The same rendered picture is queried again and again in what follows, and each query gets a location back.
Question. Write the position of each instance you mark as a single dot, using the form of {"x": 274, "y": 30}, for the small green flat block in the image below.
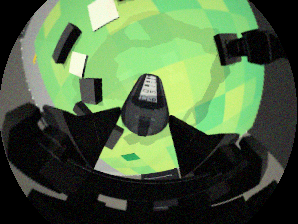
{"x": 130, "y": 156}

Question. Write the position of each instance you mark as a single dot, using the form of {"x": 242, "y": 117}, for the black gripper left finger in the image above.
{"x": 88, "y": 132}

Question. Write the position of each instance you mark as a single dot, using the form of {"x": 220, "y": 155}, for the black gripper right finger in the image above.
{"x": 194, "y": 147}

